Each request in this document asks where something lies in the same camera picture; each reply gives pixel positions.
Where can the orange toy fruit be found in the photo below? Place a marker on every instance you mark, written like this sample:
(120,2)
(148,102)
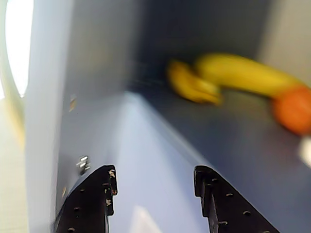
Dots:
(294,109)

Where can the metal door hinge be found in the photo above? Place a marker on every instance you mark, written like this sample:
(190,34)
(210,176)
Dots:
(83,165)

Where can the small yellow toy banana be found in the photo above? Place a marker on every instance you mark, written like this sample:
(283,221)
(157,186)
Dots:
(192,85)

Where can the blue toy kitchen cabinet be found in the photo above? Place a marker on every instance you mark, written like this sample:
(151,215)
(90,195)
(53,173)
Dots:
(218,150)

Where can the white object in cabinet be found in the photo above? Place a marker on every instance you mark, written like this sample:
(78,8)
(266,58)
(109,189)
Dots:
(306,151)

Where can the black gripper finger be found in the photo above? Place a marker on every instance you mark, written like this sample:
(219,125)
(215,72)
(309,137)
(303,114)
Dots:
(90,206)
(223,206)

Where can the large yellow toy banana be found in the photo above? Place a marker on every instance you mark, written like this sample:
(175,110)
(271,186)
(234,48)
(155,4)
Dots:
(243,72)

